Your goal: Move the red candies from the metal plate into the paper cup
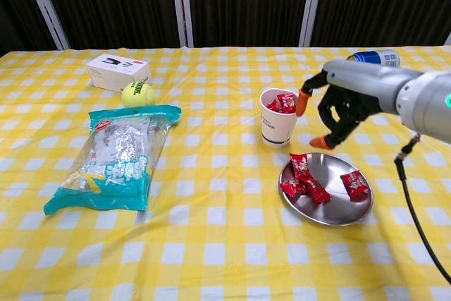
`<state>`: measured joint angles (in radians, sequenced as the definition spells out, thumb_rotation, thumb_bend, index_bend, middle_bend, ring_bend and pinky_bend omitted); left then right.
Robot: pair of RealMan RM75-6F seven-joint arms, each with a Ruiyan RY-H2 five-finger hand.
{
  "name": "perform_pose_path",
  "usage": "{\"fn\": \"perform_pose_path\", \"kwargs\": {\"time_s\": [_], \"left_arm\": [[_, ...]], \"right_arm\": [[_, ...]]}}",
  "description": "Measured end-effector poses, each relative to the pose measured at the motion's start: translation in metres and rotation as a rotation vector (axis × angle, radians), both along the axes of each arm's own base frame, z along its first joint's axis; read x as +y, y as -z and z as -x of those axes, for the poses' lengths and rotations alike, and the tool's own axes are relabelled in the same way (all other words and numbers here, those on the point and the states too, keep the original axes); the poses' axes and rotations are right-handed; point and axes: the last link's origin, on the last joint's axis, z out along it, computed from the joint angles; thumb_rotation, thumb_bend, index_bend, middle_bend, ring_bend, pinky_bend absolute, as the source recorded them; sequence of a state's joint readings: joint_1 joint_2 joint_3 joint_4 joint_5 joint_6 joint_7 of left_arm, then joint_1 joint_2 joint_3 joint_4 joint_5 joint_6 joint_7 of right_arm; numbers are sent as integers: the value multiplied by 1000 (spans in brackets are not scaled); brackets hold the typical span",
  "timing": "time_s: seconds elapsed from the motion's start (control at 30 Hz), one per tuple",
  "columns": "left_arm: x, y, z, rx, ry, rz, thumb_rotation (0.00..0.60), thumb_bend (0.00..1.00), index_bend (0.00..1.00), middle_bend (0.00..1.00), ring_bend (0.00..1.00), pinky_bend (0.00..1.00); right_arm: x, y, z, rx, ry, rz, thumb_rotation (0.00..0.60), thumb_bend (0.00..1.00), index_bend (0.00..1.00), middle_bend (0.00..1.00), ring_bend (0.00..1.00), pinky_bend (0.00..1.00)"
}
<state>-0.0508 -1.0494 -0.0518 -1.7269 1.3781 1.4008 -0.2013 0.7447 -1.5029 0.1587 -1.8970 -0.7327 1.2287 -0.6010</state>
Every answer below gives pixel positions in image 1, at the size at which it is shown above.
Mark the yellow white checked tablecloth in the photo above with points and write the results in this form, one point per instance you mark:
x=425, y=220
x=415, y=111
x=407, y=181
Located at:
x=225, y=244

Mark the blue silver drink can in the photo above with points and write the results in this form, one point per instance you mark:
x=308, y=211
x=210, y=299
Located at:
x=373, y=57

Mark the white paper cup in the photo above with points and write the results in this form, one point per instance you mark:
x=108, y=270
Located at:
x=276, y=128

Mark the silver metal plate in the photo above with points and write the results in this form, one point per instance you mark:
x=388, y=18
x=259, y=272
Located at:
x=327, y=209

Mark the red candy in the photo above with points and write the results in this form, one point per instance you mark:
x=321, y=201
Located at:
x=285, y=102
x=272, y=105
x=300, y=167
x=317, y=191
x=355, y=183
x=291, y=187

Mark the white stapler box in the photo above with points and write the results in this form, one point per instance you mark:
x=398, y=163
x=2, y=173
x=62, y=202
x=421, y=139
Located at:
x=116, y=72

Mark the white metal frame post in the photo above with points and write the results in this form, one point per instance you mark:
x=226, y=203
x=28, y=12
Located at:
x=45, y=5
x=311, y=5
x=181, y=5
x=448, y=39

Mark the robot right hand orange fingertips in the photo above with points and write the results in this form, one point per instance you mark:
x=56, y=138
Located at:
x=363, y=79

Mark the yellow tennis ball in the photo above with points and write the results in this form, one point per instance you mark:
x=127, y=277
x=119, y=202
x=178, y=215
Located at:
x=138, y=94

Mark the teal clear snack bag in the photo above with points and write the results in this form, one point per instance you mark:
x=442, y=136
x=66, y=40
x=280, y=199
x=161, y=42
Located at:
x=116, y=160

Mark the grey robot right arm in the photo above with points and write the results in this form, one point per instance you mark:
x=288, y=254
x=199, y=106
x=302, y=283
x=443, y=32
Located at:
x=433, y=103

